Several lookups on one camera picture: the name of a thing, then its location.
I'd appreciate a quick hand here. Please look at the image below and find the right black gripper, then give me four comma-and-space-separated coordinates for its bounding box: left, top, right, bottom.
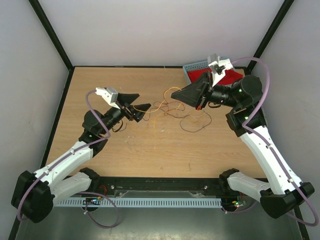
171, 70, 241, 110

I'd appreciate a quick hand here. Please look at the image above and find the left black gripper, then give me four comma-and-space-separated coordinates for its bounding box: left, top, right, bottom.
100, 93, 151, 135

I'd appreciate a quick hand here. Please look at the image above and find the white wire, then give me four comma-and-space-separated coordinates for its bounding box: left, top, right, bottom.
162, 65, 208, 118

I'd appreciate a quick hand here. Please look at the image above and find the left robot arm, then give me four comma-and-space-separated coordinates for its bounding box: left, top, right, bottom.
11, 88, 151, 223

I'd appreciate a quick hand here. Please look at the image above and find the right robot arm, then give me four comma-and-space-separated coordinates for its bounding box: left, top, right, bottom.
171, 73, 315, 219

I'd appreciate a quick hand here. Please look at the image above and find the light blue plastic basket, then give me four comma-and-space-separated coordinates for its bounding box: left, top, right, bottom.
182, 60, 245, 86

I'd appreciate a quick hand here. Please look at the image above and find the red cloth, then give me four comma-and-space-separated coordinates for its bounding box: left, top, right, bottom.
187, 68, 243, 86

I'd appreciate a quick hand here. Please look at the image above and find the left green circuit board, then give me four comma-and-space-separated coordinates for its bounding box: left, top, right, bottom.
82, 197, 101, 206

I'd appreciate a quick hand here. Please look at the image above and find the green circuit board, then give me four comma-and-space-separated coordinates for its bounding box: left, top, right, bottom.
82, 197, 101, 206
231, 199, 247, 208

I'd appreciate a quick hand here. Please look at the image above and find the right green circuit board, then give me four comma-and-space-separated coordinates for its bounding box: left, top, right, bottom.
231, 199, 247, 208

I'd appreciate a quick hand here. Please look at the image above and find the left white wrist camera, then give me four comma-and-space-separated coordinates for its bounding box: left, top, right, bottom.
95, 87, 120, 109

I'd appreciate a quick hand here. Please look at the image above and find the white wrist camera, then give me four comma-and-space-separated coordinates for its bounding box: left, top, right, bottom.
207, 53, 233, 87
95, 87, 120, 109

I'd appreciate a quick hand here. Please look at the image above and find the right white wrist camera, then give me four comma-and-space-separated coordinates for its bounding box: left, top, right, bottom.
207, 53, 233, 87

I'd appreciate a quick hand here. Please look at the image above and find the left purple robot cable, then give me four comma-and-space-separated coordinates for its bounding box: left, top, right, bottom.
16, 90, 123, 228

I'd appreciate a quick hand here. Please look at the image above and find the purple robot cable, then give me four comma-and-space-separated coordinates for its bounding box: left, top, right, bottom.
16, 90, 123, 228
224, 56, 320, 227

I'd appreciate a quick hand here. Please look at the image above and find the black aluminium frame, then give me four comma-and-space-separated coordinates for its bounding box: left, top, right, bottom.
8, 0, 310, 240

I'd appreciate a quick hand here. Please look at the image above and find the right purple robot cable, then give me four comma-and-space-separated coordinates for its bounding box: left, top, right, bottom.
224, 56, 320, 227

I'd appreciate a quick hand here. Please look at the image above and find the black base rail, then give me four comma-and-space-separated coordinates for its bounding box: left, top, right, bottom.
26, 176, 293, 197

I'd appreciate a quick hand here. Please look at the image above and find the light blue slotted cable duct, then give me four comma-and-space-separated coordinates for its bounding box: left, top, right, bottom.
56, 197, 221, 209

